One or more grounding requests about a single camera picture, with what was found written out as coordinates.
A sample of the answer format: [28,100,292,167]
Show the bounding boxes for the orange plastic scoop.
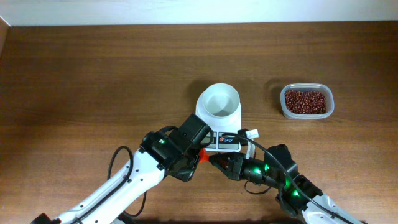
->
[199,148,209,163]

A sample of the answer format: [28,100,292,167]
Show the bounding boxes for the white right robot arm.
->
[208,144,362,223]

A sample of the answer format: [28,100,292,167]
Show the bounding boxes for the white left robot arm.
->
[33,114,214,223]

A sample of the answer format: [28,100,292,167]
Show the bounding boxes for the white digital kitchen scale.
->
[195,94,242,152]

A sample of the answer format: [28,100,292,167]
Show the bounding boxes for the white round bowl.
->
[201,83,240,118]

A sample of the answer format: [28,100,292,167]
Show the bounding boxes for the red azuki beans in container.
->
[284,90,326,115]

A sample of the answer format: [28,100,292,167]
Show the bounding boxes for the clear plastic bean container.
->
[280,83,335,119]

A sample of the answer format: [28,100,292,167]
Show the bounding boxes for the black right camera cable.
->
[221,132,355,224]

